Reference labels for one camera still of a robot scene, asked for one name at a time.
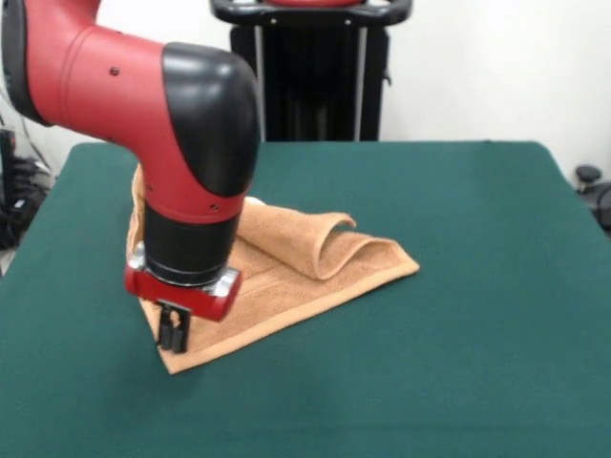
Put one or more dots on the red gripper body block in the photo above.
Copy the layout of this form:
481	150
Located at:
191	300

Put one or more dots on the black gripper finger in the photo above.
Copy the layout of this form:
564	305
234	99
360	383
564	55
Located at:
167	331
182	336

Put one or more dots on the tan terry towel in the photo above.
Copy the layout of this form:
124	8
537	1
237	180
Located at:
296	272

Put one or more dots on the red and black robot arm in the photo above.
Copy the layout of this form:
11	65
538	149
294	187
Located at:
119	95

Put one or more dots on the black box with red light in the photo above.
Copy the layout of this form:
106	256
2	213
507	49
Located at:
7	167

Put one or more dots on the dark green table cloth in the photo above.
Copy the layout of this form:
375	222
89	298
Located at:
429	358

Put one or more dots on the gray stand base black knob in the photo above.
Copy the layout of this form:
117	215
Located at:
588	173

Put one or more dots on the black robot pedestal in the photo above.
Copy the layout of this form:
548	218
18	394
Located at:
324	86

